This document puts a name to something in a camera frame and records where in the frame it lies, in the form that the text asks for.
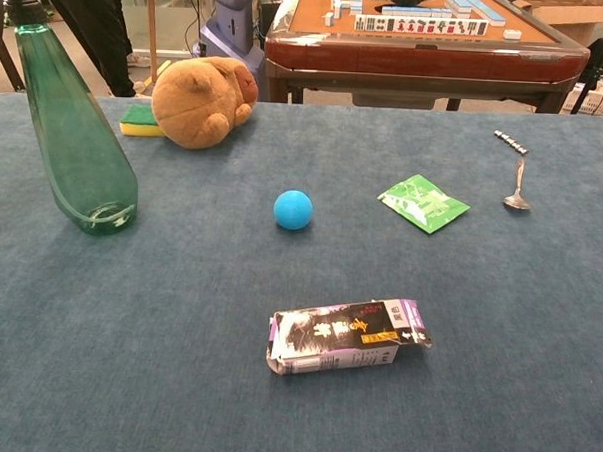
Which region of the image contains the cardboard box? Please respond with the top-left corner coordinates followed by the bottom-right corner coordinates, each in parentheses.
top-left (509, 0), bottom-right (603, 48)

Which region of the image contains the person in black trousers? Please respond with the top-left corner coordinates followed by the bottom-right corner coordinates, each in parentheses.
top-left (26, 0), bottom-right (155, 99)

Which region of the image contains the small striped stick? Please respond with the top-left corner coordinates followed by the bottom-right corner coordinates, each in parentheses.
top-left (492, 128), bottom-right (531, 157)

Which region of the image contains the purple and black carton box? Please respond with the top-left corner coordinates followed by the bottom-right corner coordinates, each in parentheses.
top-left (264, 293), bottom-right (435, 384)

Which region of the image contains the green and yellow sponge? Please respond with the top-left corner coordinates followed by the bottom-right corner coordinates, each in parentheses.
top-left (118, 102), bottom-right (167, 139)

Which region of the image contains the brown mahjong table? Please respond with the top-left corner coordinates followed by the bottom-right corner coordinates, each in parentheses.
top-left (261, 0), bottom-right (594, 118)

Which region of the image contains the brown capybara plush toy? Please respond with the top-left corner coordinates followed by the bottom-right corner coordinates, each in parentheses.
top-left (149, 52), bottom-right (262, 153)

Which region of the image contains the green spray bottle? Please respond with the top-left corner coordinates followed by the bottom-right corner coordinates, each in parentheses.
top-left (0, 0), bottom-right (148, 239)

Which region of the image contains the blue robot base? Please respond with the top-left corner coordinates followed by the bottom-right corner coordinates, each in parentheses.
top-left (195, 0), bottom-right (268, 75)

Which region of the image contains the row of face-up mahjong tiles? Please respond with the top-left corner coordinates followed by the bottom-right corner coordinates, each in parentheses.
top-left (353, 12), bottom-right (491, 39)

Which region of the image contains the black tripod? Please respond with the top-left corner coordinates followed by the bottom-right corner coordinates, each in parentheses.
top-left (569, 0), bottom-right (603, 116)

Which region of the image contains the green sachet packet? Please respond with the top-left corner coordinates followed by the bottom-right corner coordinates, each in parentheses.
top-left (374, 171), bottom-right (473, 237)

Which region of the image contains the blue table cloth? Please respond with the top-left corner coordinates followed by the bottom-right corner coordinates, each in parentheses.
top-left (0, 89), bottom-right (603, 452)

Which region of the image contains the metal spoon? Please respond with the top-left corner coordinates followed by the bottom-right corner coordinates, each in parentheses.
top-left (501, 156), bottom-right (535, 212)

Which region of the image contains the wooden post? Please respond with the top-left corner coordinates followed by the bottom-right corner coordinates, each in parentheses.
top-left (142, 0), bottom-right (162, 84)

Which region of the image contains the blue ball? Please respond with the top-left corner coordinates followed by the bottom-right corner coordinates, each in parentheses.
top-left (271, 188), bottom-right (315, 233)

